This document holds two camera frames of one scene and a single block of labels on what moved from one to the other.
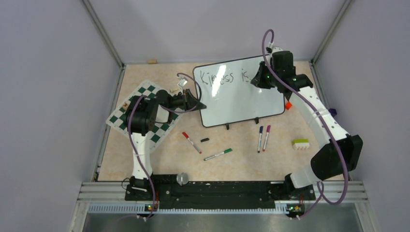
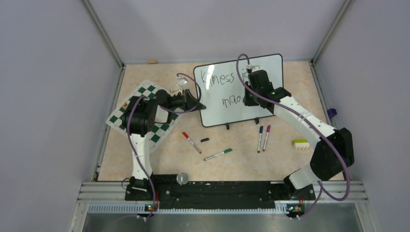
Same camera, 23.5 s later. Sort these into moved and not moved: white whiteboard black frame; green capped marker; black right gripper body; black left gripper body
Moved: black right gripper body
Not moved: black left gripper body; white whiteboard black frame; green capped marker
